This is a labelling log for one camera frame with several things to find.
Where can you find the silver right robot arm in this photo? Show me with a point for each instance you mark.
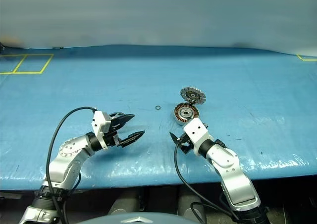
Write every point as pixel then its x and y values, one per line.
pixel 230 164

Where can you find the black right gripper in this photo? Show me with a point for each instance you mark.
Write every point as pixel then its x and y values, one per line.
pixel 185 146

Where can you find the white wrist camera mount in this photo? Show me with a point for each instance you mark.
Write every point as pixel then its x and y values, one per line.
pixel 99 120
pixel 198 133

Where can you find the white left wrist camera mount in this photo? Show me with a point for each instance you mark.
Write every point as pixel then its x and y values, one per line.
pixel 99 120

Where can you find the dark rounded shape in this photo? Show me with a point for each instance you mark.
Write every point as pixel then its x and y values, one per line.
pixel 123 201
pixel 190 196

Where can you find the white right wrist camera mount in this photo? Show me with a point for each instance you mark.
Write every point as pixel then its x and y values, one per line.
pixel 198 133

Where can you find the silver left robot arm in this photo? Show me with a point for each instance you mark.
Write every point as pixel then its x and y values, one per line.
pixel 71 147

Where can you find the grey-blue robot torso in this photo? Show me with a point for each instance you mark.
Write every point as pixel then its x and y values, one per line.
pixel 138 219

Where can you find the round silver motor cover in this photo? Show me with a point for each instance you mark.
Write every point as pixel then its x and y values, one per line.
pixel 192 95

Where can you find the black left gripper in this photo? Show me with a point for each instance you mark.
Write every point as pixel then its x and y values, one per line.
pixel 110 138

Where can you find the silver motor base copper windings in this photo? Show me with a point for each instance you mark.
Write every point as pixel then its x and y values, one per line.
pixel 183 113

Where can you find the blue plastic table cover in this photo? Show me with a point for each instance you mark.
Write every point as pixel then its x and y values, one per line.
pixel 148 85

